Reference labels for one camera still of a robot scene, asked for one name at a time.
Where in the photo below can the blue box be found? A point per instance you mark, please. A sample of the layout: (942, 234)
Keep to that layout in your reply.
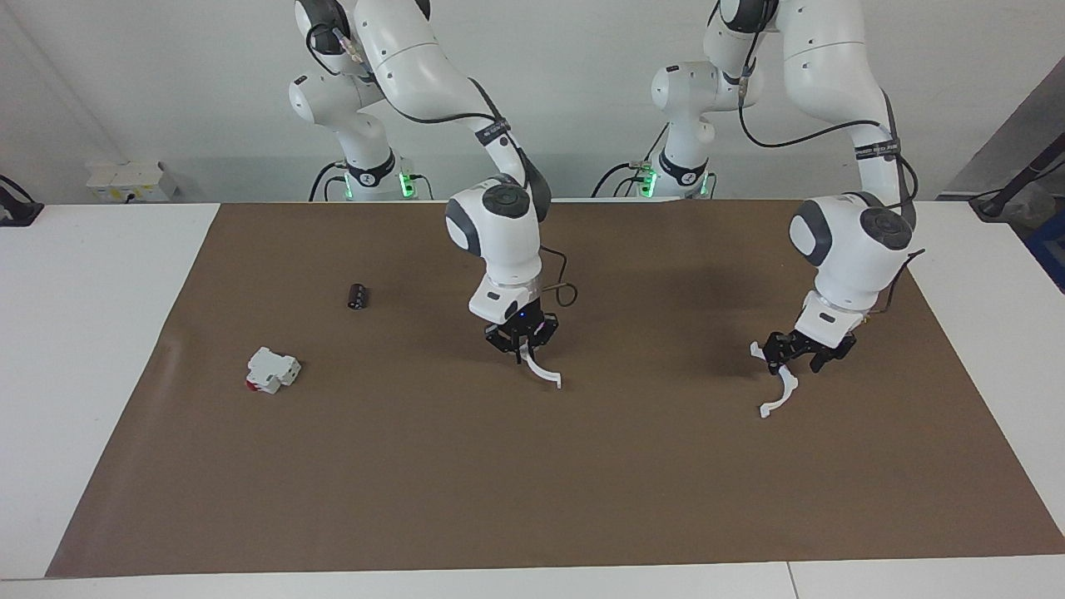
(1050, 249)

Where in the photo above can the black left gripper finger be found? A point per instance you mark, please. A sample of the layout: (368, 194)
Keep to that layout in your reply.
(775, 353)
(821, 362)

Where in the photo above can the brown table mat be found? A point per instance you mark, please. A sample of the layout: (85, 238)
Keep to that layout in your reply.
(499, 482)

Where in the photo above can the white circuit breaker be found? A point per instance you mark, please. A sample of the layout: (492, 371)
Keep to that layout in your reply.
(270, 370)

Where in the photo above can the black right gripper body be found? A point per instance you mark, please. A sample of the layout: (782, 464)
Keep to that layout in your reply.
(541, 326)

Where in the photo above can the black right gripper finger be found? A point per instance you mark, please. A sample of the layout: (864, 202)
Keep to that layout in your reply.
(530, 345)
(516, 349)

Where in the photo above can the white power strip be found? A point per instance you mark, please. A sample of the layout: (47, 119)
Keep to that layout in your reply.
(133, 179)

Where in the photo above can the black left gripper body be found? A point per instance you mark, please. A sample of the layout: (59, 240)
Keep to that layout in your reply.
(811, 345)

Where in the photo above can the white half pipe clamp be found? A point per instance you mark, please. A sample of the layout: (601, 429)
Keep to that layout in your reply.
(542, 374)
(786, 389)

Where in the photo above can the black cylindrical capacitor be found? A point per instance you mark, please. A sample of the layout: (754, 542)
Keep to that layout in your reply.
(359, 297)

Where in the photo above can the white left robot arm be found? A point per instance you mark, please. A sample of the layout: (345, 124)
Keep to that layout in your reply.
(832, 58)

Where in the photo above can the black stand pole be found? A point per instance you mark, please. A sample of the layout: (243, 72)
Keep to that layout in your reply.
(1011, 187)

